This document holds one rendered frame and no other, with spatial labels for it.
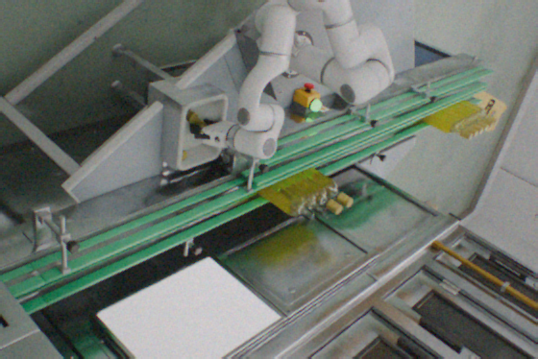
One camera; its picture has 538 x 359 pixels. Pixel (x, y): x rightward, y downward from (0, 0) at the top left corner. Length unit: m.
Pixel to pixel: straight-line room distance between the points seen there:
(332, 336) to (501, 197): 6.66
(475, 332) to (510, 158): 6.18
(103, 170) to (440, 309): 1.13
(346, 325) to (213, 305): 0.40
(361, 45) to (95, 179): 0.83
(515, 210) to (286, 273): 6.59
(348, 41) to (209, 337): 0.88
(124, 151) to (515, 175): 6.80
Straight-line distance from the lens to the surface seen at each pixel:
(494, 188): 8.21
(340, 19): 1.59
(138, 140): 1.69
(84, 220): 1.61
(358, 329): 1.75
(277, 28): 1.51
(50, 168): 2.21
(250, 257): 1.82
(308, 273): 1.81
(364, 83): 1.63
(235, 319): 1.62
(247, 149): 1.56
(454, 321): 1.92
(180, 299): 1.65
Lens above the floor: 1.92
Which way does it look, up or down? 31 degrees down
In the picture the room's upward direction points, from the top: 124 degrees clockwise
